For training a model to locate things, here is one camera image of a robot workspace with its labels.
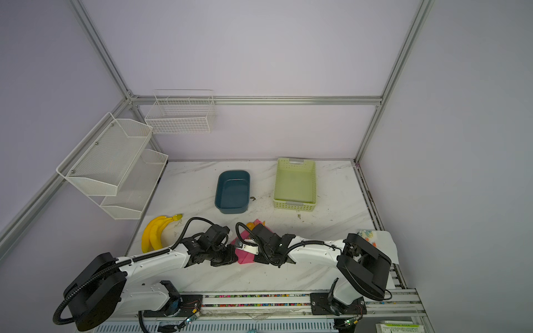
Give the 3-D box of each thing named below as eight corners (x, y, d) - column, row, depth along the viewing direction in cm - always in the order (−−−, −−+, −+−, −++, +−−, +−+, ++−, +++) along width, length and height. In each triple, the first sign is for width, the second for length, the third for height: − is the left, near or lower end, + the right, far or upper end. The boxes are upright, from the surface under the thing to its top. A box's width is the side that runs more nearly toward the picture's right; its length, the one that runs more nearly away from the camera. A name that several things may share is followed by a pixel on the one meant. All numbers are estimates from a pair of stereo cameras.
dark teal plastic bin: (213, 213, 100) (211, 207, 95) (221, 177, 115) (219, 170, 111) (248, 214, 100) (247, 207, 95) (251, 177, 115) (250, 170, 111)
